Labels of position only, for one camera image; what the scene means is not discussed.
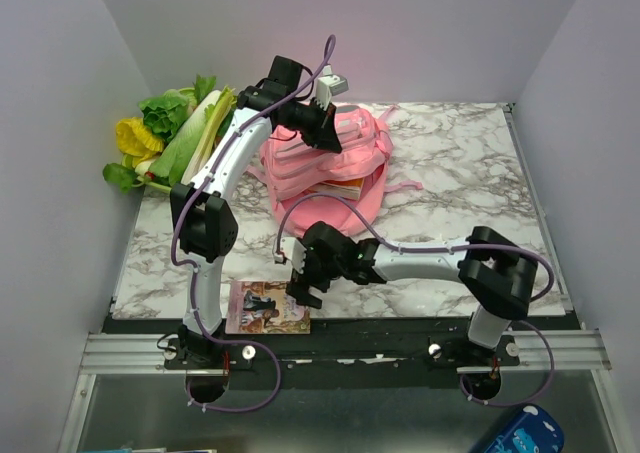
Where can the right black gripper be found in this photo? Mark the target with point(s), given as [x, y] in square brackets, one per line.
[299, 284]

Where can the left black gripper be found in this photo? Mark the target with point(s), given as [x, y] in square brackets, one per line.
[323, 135]

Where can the pink school backpack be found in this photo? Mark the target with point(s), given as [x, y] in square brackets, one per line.
[288, 168]

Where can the orange paperback book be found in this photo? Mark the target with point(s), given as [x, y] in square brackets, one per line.
[349, 189]

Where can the pink illustrated storybook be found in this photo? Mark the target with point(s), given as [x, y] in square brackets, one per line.
[264, 308]

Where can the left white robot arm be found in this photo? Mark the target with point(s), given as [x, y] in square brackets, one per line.
[203, 222]

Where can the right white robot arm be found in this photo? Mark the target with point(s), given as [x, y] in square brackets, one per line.
[499, 274]

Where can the green vegetable tray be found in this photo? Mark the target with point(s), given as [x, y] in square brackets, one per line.
[158, 184]

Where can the white napa cabbage toy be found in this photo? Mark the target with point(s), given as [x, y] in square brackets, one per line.
[196, 140]

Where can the green lettuce toy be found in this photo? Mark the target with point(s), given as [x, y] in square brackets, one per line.
[166, 113]

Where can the yellow flower toy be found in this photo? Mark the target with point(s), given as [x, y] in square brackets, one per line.
[133, 137]

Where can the blue shark pencil case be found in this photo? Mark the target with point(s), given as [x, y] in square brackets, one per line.
[526, 429]

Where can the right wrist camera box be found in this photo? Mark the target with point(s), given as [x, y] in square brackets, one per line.
[292, 250]

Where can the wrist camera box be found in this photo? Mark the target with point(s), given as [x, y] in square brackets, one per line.
[328, 85]
[292, 250]

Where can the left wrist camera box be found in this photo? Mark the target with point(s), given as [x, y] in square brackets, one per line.
[328, 85]

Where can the black mounting base rail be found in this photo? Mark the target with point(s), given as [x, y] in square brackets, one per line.
[337, 354]

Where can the aluminium frame rail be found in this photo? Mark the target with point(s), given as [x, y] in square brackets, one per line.
[122, 354]

